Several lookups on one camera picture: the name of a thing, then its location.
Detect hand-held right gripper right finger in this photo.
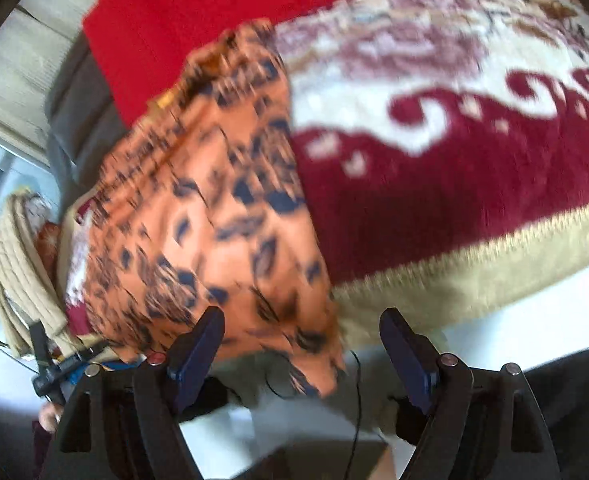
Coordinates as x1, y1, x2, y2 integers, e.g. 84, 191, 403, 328
379, 308, 560, 480

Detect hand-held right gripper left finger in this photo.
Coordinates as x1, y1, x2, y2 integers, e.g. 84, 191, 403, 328
39, 306, 225, 480

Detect orange floral cloth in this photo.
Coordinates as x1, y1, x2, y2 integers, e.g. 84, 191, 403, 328
78, 19, 347, 400

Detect beige quilted blanket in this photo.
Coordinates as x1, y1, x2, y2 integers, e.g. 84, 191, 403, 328
0, 186, 95, 358

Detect orange patterned cushion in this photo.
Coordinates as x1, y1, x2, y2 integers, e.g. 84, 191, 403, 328
34, 222, 65, 276

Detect person's dark pants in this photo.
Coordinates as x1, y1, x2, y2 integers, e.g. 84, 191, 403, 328
521, 344, 589, 480

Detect red floral blanket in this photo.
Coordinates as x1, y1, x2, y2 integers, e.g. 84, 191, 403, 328
57, 0, 589, 348

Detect brown leather sofa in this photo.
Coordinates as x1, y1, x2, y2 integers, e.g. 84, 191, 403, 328
43, 35, 131, 211

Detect beige dotted curtain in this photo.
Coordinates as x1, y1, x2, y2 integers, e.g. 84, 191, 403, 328
0, 0, 106, 161

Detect red towel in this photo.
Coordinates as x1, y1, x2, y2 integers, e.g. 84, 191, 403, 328
82, 0, 457, 128

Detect black cable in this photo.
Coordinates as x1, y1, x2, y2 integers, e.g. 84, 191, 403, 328
264, 349, 364, 466

